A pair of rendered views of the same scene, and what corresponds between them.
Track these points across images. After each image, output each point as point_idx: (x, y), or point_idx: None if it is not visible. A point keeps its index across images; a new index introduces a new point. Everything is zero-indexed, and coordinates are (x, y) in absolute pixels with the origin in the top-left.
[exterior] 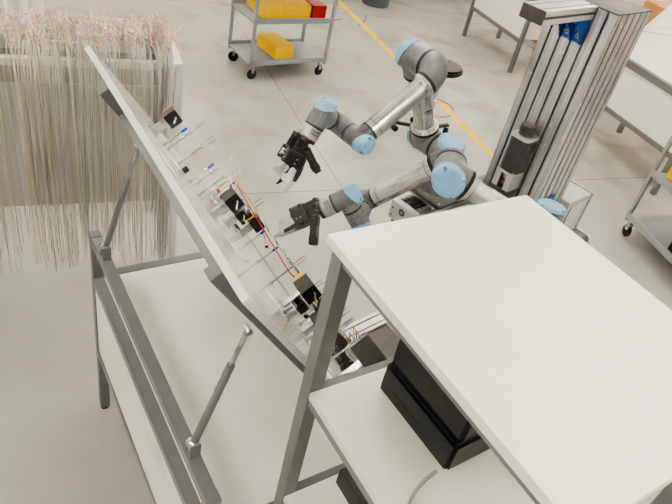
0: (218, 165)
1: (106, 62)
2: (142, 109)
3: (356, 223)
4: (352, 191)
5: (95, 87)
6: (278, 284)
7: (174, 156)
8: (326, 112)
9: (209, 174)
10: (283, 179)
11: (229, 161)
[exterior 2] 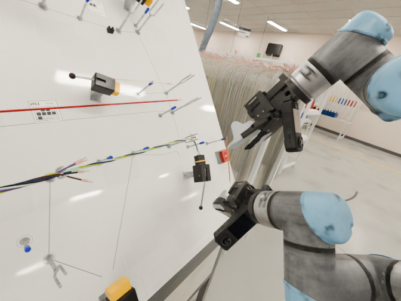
0: (183, 81)
1: (244, 73)
2: (199, 55)
3: (289, 276)
4: (316, 199)
5: (237, 89)
6: (158, 242)
7: (147, 48)
8: (348, 32)
9: (173, 87)
10: (232, 128)
11: (187, 76)
